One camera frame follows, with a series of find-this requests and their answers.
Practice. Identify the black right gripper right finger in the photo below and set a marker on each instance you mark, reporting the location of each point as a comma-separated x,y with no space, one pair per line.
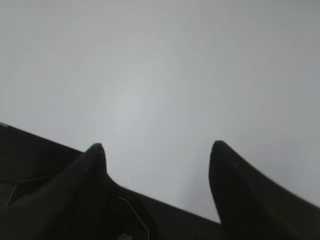
251,206

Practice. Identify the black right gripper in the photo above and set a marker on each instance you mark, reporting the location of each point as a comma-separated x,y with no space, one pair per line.
126,215

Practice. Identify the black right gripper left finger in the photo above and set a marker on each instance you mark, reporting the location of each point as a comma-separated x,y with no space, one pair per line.
67,206

